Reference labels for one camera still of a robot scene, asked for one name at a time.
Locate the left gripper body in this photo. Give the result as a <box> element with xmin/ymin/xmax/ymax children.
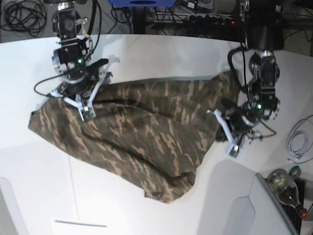
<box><xmin>221</xmin><ymin>99</ymin><xmax>263</xmax><ymax>142</ymax></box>

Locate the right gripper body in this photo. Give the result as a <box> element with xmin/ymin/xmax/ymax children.
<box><xmin>57</xmin><ymin>59</ymin><xmax>112</xmax><ymax>102</ymax></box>

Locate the camouflage t-shirt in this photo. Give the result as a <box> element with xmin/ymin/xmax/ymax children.
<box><xmin>28</xmin><ymin>71</ymin><xmax>239</xmax><ymax>203</ymax></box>

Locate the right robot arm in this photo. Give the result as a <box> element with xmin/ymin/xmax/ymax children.
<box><xmin>34</xmin><ymin>0</ymin><xmax>109</xmax><ymax>98</ymax></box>

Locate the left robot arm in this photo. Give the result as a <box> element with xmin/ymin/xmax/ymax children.
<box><xmin>218</xmin><ymin>0</ymin><xmax>284</xmax><ymax>143</ymax></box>

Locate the green tape roll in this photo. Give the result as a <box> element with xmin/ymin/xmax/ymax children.
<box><xmin>289</xmin><ymin>165</ymin><xmax>301</xmax><ymax>179</ymax></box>

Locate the clear plastic bottle red cap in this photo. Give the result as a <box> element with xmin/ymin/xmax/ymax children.
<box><xmin>268</xmin><ymin>169</ymin><xmax>309</xmax><ymax>220</ymax></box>

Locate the blue box with oval hole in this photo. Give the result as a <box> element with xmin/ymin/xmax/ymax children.
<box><xmin>109</xmin><ymin>0</ymin><xmax>181</xmax><ymax>7</ymax></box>

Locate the black power strip red light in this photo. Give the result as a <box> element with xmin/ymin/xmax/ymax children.
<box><xmin>188</xmin><ymin>14</ymin><xmax>235</xmax><ymax>25</ymax></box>

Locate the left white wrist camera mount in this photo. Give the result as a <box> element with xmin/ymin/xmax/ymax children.
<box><xmin>206</xmin><ymin>109</ymin><xmax>263</xmax><ymax>159</ymax></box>

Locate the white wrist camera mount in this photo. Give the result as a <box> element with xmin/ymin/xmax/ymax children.
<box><xmin>206</xmin><ymin>109</ymin><xmax>263</xmax><ymax>159</ymax></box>
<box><xmin>50</xmin><ymin>72</ymin><xmax>113</xmax><ymax>121</ymax></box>

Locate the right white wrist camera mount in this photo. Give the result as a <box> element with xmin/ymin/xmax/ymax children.
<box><xmin>50</xmin><ymin>72</ymin><xmax>113</xmax><ymax>121</ymax></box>

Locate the light blue coiled cable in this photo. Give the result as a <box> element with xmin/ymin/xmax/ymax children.
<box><xmin>286</xmin><ymin>115</ymin><xmax>313</xmax><ymax>164</ymax></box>

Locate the black coiled cable on floor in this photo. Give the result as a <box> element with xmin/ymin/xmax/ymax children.
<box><xmin>0</xmin><ymin>0</ymin><xmax>48</xmax><ymax>38</ymax></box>

